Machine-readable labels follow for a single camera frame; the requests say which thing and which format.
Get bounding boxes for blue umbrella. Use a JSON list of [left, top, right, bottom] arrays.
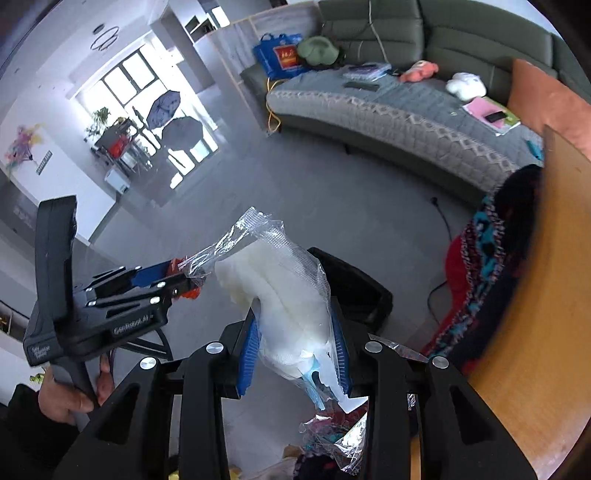
[[146, 90, 181, 130]]

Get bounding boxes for yellow cable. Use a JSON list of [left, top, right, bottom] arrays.
[[264, 77, 289, 135]]

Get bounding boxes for dark green sofa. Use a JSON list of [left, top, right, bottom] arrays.
[[239, 0, 591, 112]]

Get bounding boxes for clear bread wrapper bag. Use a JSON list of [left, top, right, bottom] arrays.
[[178, 208, 367, 474]]

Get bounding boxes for pink and green books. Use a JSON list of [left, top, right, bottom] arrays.
[[463, 97, 521, 136]]

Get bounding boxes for red round plastic lid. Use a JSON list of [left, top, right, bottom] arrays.
[[166, 258, 201, 300]]

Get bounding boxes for grey umbrella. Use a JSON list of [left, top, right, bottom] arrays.
[[162, 116, 204, 151]]

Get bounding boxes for pink plush toy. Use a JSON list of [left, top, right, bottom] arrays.
[[399, 60, 439, 83]]

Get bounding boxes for black phone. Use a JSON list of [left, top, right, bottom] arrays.
[[484, 111, 507, 123]]

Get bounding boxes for green hat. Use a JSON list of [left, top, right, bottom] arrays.
[[297, 36, 339, 68]]

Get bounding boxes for orange cushion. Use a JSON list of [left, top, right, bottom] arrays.
[[508, 59, 591, 158]]

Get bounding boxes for ring ceiling lamp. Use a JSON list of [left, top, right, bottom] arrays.
[[90, 26, 120, 52]]

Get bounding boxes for grey quilted sofa cover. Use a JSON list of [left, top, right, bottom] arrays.
[[266, 70, 543, 194]]

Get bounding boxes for black trash bin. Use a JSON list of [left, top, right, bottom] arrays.
[[308, 247, 393, 334]]

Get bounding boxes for clear packet on sofa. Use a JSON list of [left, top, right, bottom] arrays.
[[342, 62, 393, 82]]

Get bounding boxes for colourful knitted blanket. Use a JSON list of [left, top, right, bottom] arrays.
[[422, 165, 543, 375]]

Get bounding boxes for white plush toy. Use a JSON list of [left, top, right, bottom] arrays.
[[446, 72, 487, 102]]

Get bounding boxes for black remote control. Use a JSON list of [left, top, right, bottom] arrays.
[[342, 81, 380, 93]]

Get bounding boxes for person's left hand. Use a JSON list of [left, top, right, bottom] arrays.
[[38, 354, 114, 425]]

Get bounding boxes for blue shopping bag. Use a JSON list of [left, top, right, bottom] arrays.
[[252, 33, 308, 80]]

